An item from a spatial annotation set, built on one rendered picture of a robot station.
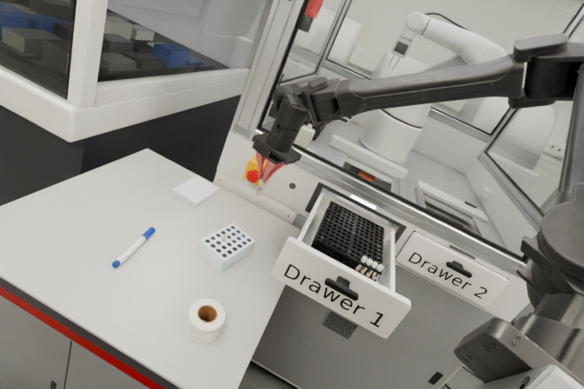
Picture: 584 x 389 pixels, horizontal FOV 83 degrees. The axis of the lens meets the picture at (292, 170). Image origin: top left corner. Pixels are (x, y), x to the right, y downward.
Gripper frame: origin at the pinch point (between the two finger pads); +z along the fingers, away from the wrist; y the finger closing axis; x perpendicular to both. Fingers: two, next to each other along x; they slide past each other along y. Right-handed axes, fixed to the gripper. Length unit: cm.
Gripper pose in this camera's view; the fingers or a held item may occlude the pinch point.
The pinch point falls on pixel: (263, 177)
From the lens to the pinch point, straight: 77.3
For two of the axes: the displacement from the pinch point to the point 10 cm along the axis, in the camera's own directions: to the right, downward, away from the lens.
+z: -3.9, 8.0, 4.5
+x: -5.1, 2.1, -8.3
